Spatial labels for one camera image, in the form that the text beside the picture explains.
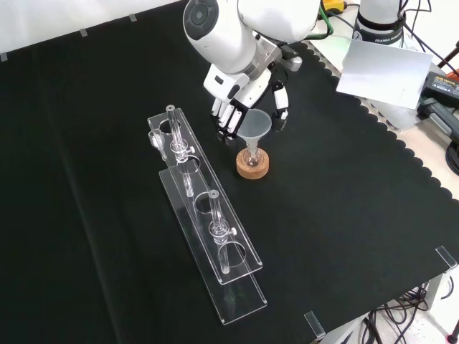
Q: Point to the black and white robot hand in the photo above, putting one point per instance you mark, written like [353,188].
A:
[222,84]

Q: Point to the translucent plastic funnel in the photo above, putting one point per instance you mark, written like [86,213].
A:
[254,123]

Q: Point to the glass round-bottom flask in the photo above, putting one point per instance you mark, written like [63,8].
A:
[252,162]

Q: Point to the clear acrylic funnel stand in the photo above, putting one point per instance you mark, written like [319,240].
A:
[229,261]

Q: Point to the grey tape piece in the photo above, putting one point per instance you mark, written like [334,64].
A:
[3,57]
[83,32]
[133,17]

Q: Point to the yellow stop button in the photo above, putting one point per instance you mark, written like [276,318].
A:
[333,4]

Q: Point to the pale board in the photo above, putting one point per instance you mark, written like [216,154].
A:
[383,71]

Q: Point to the black bench cloth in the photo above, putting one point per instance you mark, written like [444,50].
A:
[322,215]

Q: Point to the black power adapter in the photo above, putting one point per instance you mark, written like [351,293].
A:
[441,84]

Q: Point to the dark grey device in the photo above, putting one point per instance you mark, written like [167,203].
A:
[439,114]

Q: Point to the clear acrylic cloth clip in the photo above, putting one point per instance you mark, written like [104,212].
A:
[447,258]
[315,324]

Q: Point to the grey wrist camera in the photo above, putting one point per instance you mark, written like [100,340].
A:
[292,61]

